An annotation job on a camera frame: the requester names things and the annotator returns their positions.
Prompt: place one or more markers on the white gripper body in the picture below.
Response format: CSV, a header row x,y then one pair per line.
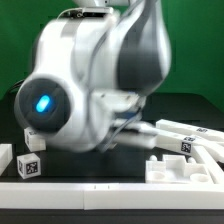
x,y
139,134

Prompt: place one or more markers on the long white chair back post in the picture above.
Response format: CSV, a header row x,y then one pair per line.
x,y
184,144

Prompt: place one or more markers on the white U-shaped boundary frame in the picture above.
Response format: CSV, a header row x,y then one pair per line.
x,y
118,195

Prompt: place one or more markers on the white tagged cube front left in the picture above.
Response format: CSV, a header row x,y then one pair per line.
x,y
28,165

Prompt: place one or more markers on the white chair seat piece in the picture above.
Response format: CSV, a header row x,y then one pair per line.
x,y
175,169

